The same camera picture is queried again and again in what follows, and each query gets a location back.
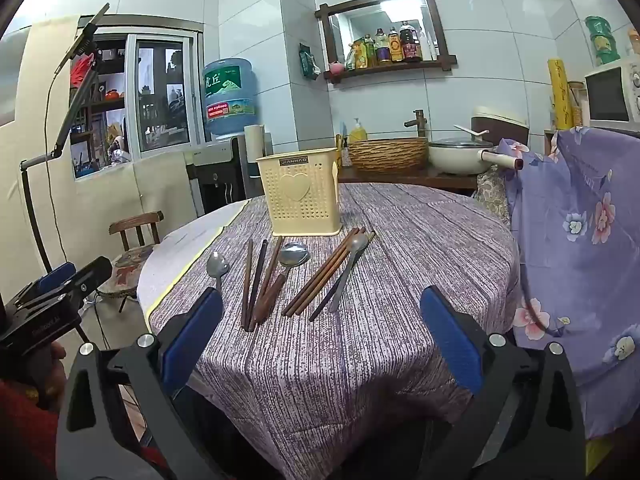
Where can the small metal spoon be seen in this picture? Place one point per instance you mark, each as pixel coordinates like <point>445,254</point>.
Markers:
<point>218,265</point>

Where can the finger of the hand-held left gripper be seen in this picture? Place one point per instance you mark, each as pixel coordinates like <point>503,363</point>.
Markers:
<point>87,274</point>
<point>55,277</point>

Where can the yellow seasoning packet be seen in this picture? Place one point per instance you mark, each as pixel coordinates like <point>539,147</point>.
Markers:
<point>353,56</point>

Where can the person's left hand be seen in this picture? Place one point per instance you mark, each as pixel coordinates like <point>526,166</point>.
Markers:
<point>54,365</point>

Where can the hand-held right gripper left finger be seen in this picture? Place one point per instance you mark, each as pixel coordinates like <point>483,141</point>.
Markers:
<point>192,340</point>

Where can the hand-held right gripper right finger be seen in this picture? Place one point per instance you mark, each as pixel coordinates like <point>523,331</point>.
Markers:
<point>450,340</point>

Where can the white ladle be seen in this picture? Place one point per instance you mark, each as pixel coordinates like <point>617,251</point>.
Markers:
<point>472,132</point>

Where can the black floor stand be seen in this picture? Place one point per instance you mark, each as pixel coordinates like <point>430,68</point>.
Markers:
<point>76,105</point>

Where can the yellow soap dispenser bottle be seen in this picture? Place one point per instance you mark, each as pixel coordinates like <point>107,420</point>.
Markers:
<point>357,132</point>

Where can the green hanging packet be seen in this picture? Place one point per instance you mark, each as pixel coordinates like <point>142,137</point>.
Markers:
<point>307,62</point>

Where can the bronze faucet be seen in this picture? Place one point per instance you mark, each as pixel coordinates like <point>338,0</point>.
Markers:
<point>419,122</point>

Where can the green noodle cup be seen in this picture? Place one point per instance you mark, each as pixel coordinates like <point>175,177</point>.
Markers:
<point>599,26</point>
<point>606,50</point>

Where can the white pan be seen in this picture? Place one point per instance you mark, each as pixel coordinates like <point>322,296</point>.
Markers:
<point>455,161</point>

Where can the cream plastic utensil holder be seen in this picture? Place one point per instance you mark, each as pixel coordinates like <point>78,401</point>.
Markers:
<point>300,210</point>

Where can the cream brown rice cooker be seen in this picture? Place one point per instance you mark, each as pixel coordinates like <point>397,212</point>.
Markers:
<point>500,125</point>

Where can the pink bowl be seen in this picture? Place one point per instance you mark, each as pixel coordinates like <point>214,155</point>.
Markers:
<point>335,67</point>

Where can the white paper roll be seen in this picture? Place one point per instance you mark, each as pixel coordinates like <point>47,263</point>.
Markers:
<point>253,142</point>

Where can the woven brown basin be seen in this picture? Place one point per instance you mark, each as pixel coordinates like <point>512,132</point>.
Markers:
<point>387,154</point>

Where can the glass pan lid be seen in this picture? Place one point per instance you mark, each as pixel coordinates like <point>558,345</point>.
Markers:
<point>457,143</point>

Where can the yellow wrap roll box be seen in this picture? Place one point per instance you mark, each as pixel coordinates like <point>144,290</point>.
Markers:
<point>560,92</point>

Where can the patterned chair cushion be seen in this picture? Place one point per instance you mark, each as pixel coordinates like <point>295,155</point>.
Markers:
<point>125,265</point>

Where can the white microwave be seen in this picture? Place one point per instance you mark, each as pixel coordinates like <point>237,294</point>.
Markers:
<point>610,95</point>

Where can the wooden framed mirror shelf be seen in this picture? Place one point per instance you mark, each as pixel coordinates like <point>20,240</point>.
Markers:
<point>327,40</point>

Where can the wooden chair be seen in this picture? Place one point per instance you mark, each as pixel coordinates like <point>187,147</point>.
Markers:
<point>137,221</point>

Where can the brown bottle orange label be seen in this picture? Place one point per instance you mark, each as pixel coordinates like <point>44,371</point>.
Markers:
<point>395,46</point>

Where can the person's left forearm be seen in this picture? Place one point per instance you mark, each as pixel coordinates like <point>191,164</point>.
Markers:
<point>20,435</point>

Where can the blue water jug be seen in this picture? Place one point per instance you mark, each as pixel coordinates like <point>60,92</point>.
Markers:
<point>230,95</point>

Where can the beige patterned cloth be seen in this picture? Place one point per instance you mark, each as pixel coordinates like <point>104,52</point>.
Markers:
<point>492,190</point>

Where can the purple floral cloth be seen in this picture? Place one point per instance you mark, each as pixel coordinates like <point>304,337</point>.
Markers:
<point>575,210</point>

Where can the small wooden shelf box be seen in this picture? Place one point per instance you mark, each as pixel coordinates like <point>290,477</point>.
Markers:
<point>550,142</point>

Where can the water dispenser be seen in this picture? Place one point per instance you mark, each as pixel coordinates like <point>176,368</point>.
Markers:
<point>215,180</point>

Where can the oil bottle purple label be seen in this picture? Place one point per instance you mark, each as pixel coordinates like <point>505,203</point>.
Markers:
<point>382,47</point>

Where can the glass jar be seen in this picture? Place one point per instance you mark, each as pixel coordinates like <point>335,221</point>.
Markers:
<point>576,102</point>

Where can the small yellow oil bottle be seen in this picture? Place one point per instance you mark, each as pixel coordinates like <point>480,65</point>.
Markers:
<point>369,52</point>

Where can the wooden counter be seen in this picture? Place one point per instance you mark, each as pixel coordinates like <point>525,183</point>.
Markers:
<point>400,176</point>

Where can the purple striped tablecloth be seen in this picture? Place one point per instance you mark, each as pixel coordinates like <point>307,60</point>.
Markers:
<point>350,360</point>

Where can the aluminium sliding window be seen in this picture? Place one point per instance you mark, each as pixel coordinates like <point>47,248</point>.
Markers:
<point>130,97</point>

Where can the dark soy sauce bottle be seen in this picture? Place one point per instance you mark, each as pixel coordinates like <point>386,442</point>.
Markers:
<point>411,42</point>

